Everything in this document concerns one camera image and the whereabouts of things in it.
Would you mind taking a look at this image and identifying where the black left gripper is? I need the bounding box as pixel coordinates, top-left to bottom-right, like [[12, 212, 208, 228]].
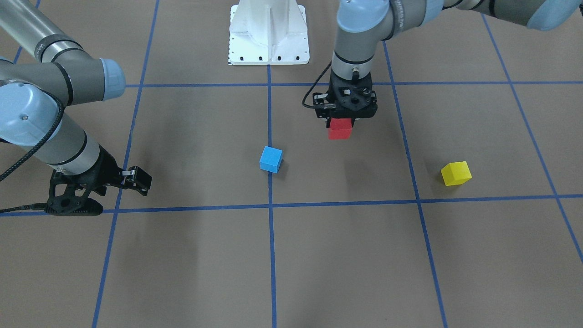
[[312, 72, 378, 123]]

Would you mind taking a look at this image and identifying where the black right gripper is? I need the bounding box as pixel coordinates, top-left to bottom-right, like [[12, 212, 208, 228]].
[[46, 148, 152, 216]]

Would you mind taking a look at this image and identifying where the red cube block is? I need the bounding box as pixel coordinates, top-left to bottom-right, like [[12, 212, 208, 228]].
[[327, 118, 353, 140]]

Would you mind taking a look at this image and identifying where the blue cube block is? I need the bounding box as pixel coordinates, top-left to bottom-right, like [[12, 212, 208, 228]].
[[260, 146, 283, 174]]

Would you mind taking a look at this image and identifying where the yellow cube block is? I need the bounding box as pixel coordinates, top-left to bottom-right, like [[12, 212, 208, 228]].
[[440, 161, 472, 186]]

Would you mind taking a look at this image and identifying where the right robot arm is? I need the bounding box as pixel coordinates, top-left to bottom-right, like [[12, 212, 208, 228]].
[[0, 0, 152, 216]]

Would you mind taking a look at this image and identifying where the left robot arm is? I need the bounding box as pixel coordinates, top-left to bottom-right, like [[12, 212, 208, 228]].
[[305, 0, 582, 129]]

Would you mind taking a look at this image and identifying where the black wrist cable left arm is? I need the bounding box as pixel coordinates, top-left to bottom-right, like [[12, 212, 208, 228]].
[[302, 61, 333, 110]]

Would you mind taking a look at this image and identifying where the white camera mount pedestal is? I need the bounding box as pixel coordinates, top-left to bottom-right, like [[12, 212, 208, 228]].
[[228, 0, 310, 65]]

